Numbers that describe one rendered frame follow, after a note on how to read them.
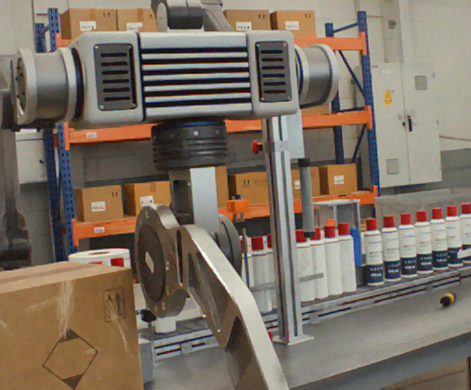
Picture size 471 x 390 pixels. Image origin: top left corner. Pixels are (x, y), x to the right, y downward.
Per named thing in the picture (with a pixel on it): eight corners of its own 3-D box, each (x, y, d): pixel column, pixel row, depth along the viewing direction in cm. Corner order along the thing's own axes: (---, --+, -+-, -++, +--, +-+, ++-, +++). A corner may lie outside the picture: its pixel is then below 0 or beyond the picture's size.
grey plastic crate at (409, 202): (452, 225, 441) (450, 188, 440) (503, 227, 406) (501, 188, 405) (375, 237, 412) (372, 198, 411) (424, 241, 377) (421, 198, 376)
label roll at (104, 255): (102, 289, 260) (98, 248, 259) (145, 292, 248) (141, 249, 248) (60, 300, 243) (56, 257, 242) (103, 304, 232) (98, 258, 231)
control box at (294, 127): (300, 158, 204) (294, 89, 203) (305, 159, 187) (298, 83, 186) (263, 162, 205) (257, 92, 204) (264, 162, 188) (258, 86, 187)
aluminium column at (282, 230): (293, 335, 193) (272, 76, 189) (303, 338, 189) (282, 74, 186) (279, 339, 190) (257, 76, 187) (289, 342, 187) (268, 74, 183)
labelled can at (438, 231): (439, 267, 247) (436, 207, 246) (451, 269, 242) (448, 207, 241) (429, 270, 244) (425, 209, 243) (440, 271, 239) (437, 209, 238)
